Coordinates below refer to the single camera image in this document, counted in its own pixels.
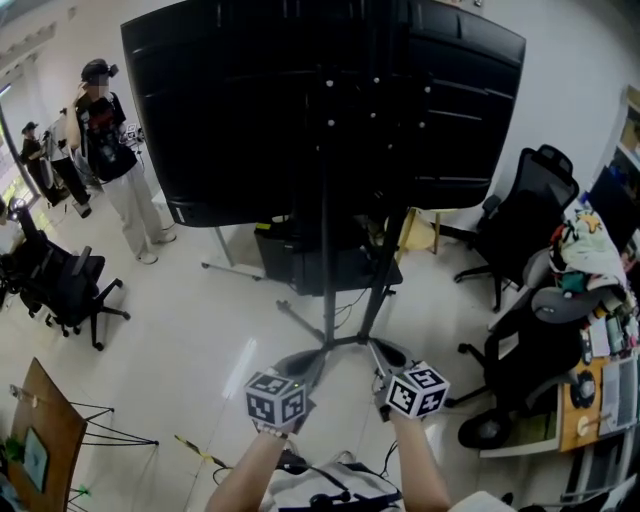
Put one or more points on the yellow black striped tape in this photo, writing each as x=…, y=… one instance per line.
x=200, y=452

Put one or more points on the patterned white cloth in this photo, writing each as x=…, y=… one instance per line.
x=595, y=245

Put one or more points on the black round waste bin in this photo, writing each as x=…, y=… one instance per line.
x=482, y=432

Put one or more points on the small green plant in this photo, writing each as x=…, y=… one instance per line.
x=12, y=450

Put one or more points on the brown wooden board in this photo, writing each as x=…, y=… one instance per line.
x=55, y=415

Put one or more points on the yellow round side table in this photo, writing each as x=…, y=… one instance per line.
x=420, y=235

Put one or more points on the silver laptop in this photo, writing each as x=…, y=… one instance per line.
x=622, y=395

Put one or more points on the framed picture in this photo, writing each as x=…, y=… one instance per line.
x=36, y=460

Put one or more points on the black cabinet box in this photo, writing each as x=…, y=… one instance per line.
x=272, y=260

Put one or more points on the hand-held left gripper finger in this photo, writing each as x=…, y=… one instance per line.
x=314, y=367
x=292, y=367

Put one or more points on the black chest harness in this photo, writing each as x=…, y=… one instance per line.
x=327, y=499

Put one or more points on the black mesh office chair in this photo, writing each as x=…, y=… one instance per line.
x=520, y=225

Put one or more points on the black computer monitor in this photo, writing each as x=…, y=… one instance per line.
x=612, y=205

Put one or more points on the person's right forearm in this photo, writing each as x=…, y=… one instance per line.
x=420, y=465

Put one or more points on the person's left forearm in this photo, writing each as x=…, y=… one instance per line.
x=245, y=475

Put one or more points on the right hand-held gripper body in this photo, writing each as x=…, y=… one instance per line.
x=417, y=392

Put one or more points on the black round desk gadget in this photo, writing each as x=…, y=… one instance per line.
x=582, y=390

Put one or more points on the wooden desk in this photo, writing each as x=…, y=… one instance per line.
x=570, y=425

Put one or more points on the black television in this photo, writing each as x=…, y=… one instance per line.
x=240, y=125

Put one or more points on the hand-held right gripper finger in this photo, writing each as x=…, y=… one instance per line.
x=385, y=362
x=400, y=357

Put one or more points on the white table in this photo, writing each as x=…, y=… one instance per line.
x=161, y=200

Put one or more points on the grey and black office chair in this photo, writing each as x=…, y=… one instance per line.
x=525, y=350

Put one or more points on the white shelf unit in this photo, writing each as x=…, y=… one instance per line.
x=629, y=130

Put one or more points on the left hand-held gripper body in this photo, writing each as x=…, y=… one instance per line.
x=272, y=400

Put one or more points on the black metal TV stand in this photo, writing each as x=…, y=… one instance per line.
x=327, y=300

